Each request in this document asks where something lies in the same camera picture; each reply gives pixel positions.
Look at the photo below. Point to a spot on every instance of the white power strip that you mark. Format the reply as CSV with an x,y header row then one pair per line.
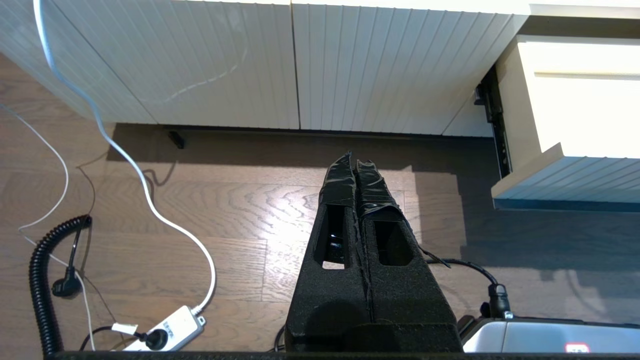
x,y
175,327

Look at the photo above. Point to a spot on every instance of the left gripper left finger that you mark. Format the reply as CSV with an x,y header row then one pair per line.
x,y
330,310

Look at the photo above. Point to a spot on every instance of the white cabinet drawer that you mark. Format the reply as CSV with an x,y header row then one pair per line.
x,y
575,180

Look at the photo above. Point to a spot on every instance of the black drawer slide rail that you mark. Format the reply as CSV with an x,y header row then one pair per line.
x,y
497,120

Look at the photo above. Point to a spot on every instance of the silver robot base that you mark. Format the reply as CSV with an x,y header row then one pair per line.
x,y
550,335

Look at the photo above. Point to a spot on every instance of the white cream TV cabinet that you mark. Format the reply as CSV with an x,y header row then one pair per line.
x,y
200,50

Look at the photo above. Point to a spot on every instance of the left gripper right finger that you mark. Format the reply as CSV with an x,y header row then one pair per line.
x,y
410,310

